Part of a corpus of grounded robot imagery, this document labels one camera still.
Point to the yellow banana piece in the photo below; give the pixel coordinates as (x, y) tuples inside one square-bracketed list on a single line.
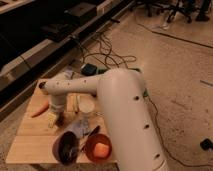
[(75, 103)]

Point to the black power box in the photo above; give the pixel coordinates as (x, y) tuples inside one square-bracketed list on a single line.
[(89, 69)]

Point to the red orange bowl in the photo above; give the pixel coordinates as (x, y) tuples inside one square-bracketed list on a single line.
[(90, 144)]

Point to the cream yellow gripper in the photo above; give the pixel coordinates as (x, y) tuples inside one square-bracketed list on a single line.
[(52, 118)]

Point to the black adapter on floor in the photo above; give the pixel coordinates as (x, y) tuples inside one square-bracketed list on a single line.
[(206, 144)]

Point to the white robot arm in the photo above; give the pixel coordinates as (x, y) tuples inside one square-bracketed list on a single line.
[(134, 139)]

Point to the wooden table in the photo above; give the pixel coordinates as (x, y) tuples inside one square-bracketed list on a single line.
[(34, 139)]

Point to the dark grape bunch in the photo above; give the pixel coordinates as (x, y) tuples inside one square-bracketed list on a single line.
[(61, 121)]

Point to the black handled knife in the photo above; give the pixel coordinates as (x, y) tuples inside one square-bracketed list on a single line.
[(93, 132)]

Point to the black office chair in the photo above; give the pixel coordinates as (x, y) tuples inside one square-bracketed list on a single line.
[(187, 7), (148, 5)]

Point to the blue grey stapler toy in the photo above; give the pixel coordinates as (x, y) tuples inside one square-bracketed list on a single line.
[(68, 74)]

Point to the dark purple bowl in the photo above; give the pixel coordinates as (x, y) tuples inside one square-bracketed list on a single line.
[(65, 148)]

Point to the orange fruit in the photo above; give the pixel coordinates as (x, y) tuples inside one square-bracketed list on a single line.
[(101, 150)]

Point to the green plastic tray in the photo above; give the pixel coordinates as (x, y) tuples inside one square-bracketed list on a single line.
[(101, 71)]

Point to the white cup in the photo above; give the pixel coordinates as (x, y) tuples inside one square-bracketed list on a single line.
[(86, 106)]

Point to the grey blue cloth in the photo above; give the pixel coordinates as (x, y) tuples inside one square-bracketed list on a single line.
[(80, 128)]

